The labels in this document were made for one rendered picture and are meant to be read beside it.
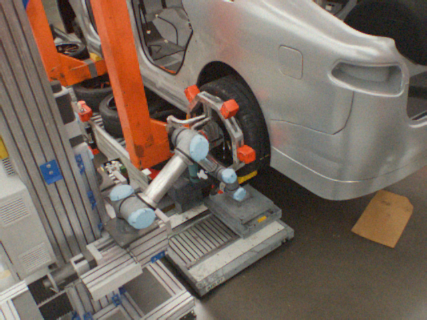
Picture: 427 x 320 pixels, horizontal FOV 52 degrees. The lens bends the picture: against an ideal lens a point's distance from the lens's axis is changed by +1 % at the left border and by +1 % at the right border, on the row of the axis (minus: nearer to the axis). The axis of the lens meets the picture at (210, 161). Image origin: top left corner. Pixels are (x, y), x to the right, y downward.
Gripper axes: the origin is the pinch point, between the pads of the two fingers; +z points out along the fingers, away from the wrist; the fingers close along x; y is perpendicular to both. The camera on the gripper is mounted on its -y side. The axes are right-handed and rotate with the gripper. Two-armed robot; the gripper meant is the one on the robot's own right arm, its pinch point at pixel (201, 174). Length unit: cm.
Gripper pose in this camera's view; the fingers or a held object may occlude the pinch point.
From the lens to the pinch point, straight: 268.5
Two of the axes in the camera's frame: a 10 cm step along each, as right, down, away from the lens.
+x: -7.6, 2.0, -6.2
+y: 1.0, -9.1, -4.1
